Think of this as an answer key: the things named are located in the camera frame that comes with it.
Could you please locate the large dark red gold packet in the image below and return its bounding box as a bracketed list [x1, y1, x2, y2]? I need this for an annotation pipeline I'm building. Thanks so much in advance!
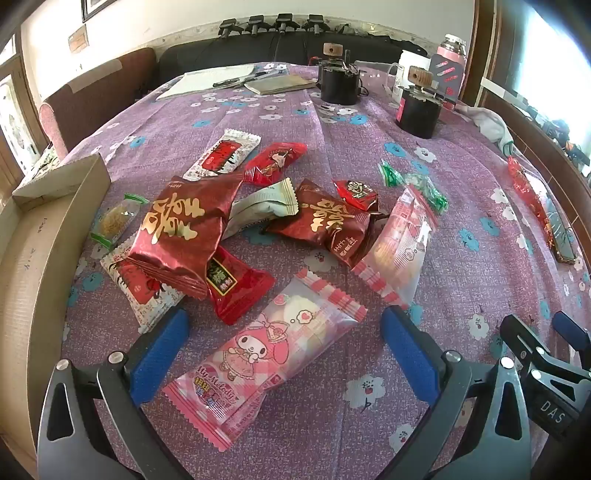
[126, 174, 244, 302]

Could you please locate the pink cartoon snack packet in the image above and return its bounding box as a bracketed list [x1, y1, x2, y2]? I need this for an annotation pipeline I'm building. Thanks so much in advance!
[163, 268, 369, 452]

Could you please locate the pink striped clear snack packet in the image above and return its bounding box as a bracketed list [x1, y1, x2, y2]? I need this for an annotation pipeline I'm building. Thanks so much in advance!
[352, 186, 440, 309]

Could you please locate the patterned brown blanket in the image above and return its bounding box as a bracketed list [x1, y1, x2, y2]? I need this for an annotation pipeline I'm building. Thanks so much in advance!
[28, 144, 62, 184]

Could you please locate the green clear wrapped candy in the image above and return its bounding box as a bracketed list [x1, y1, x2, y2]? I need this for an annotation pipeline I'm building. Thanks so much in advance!
[403, 172, 450, 214]
[378, 158, 406, 188]

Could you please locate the white cup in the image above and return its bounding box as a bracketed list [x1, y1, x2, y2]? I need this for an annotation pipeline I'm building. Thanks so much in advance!
[386, 49, 433, 100]

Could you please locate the pale green snack packet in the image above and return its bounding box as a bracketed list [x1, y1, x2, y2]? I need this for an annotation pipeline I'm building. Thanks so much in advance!
[221, 178, 299, 239]

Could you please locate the small red snack packet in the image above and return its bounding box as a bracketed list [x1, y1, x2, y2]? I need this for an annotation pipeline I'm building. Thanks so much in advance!
[332, 179, 380, 212]

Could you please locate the cardboard box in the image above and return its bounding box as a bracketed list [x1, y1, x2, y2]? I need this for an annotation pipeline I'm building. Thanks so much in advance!
[0, 154, 112, 467]

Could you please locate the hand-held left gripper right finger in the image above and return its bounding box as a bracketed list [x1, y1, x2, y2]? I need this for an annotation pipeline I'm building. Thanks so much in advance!
[381, 305, 557, 480]

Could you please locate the white cloth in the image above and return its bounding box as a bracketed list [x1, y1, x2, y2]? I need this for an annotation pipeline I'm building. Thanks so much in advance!
[454, 103, 515, 156]

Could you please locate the brown notebook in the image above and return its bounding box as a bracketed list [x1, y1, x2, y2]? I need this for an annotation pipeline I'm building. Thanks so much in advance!
[243, 75, 319, 97]

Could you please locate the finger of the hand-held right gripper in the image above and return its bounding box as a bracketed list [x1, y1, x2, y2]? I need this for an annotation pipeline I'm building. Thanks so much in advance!
[553, 311, 591, 357]
[500, 314, 552, 371]

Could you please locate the red clear wrapper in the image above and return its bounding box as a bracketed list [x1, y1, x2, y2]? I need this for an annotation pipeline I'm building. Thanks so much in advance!
[507, 155, 558, 248]

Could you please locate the black sofa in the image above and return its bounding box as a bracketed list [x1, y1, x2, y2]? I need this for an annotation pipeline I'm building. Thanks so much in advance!
[157, 36, 440, 71]

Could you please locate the brown wall plaque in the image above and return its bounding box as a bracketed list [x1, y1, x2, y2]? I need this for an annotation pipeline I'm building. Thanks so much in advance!
[68, 25, 89, 54]

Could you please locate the red packet with dark label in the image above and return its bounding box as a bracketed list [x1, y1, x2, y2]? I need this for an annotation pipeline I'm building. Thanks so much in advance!
[204, 244, 276, 327]

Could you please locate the clear packet with green ends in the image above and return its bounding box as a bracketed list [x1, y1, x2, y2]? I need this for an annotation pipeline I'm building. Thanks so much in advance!
[89, 193, 149, 244]

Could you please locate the small dark red gold packet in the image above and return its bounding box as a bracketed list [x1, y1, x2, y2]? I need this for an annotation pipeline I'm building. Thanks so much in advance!
[264, 179, 385, 269]

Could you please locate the maroon armchair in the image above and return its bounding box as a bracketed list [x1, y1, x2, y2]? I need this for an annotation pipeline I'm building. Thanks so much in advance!
[39, 45, 158, 156]

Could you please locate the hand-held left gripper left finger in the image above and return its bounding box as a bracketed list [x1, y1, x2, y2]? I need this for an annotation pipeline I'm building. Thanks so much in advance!
[37, 306, 192, 480]

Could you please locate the black pen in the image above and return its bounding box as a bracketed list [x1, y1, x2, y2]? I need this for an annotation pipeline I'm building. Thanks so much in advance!
[212, 76, 256, 89]

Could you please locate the red packet with figure print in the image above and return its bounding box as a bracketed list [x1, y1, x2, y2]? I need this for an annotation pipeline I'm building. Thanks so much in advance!
[242, 142, 308, 186]

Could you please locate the purple floral tablecloth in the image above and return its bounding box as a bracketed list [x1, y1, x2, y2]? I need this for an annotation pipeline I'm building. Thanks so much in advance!
[60, 60, 591, 480]

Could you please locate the wooden framed window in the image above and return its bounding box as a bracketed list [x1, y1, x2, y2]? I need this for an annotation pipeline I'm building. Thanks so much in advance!
[471, 0, 591, 139]

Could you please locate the framed wall painting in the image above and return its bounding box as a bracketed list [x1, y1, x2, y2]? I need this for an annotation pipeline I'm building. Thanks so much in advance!
[80, 0, 114, 23]

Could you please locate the wooden glass door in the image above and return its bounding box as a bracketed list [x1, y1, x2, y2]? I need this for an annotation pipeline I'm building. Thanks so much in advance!
[0, 34, 40, 178]

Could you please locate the white paper pad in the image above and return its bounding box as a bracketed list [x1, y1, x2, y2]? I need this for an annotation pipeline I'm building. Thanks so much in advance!
[156, 64, 257, 101]

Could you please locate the black cylinder with wooden top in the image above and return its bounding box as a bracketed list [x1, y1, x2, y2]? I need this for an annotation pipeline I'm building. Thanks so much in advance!
[394, 65, 445, 140]
[316, 42, 364, 106]

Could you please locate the white packet with red label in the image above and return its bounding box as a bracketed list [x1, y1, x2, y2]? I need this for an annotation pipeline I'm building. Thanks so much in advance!
[100, 241, 186, 334]
[181, 128, 262, 188]

